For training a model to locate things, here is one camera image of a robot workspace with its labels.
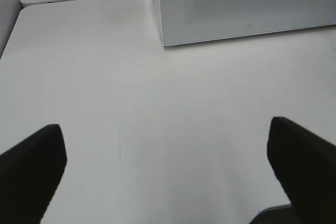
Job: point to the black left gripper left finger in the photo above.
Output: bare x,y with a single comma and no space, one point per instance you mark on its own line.
30,174

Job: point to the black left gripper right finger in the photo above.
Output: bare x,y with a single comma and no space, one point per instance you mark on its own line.
304,164

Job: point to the white microwave oven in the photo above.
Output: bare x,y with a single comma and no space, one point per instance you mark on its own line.
246,3

